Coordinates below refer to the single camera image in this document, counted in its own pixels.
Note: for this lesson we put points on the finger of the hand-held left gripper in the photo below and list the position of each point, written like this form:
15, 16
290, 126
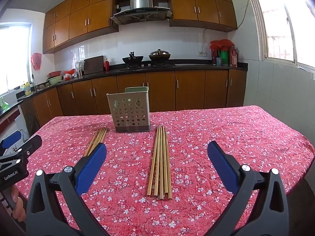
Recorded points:
11, 139
29, 146

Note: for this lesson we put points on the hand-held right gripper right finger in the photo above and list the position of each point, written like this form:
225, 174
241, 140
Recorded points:
222, 167

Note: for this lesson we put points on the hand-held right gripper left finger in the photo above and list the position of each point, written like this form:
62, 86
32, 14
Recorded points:
92, 167

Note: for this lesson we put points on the bundle of wooden chopsticks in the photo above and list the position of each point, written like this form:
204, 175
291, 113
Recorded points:
160, 164
98, 137

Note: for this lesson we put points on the perforated beige utensil holder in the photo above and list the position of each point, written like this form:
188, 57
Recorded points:
128, 113

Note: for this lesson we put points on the person's left hand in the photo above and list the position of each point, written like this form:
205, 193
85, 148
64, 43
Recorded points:
18, 206

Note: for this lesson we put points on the red floral tablecloth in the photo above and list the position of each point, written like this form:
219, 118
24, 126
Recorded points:
196, 140

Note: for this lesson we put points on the yellow detergent bottle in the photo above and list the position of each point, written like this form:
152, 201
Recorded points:
27, 88

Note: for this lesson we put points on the metal faucet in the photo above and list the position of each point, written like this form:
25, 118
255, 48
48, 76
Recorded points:
34, 82

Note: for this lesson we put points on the green plastic basin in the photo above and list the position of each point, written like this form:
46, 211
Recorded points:
54, 80

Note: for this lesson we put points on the red plastic basin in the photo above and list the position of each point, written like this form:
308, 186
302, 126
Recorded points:
54, 73

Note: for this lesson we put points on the red plastic bag on hook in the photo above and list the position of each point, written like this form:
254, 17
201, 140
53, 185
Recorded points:
36, 61

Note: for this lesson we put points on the red and white plastic bag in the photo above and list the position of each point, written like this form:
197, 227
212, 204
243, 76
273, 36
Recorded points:
69, 74

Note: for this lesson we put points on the wooden lower kitchen cabinets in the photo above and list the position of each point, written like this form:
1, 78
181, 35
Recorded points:
192, 91

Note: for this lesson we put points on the wooden kitchen cabinets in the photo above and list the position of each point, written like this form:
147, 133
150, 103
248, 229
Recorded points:
192, 91
98, 14

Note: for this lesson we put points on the window beside sink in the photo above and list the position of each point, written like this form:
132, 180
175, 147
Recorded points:
14, 54

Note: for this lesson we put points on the clear kitchen container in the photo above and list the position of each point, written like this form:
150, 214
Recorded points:
80, 68

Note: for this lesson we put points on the dark wooden cutting board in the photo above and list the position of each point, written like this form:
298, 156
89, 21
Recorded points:
93, 65

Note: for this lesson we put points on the small red bottle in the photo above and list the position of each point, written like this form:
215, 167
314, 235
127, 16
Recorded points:
106, 65

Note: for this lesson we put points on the small blue box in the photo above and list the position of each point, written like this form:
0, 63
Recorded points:
219, 62

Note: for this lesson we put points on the black kitchen countertop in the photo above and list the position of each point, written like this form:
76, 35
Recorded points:
192, 66

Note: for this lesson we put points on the green container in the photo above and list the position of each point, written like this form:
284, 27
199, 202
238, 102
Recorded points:
224, 57

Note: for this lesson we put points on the tall red bottle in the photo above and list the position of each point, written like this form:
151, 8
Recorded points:
233, 57

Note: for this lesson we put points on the dark red bottle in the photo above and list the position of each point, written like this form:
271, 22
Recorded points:
213, 56

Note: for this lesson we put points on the black wok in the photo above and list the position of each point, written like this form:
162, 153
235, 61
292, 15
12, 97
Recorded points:
133, 59

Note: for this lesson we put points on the black gas stove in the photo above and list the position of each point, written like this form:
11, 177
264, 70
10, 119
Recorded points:
147, 65

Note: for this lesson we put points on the red plastic bag over bottles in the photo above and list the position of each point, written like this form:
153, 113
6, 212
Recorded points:
221, 44

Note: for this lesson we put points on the metal pot with lid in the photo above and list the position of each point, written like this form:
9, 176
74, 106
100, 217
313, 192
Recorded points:
159, 55

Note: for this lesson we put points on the wooden upper kitchen cabinets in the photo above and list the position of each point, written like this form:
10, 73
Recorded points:
98, 14

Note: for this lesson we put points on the large white-framed window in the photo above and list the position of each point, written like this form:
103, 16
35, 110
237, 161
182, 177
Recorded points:
290, 24

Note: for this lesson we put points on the steel range hood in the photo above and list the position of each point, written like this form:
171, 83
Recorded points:
141, 0

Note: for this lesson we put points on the white wall socket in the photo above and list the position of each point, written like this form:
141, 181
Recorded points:
202, 53

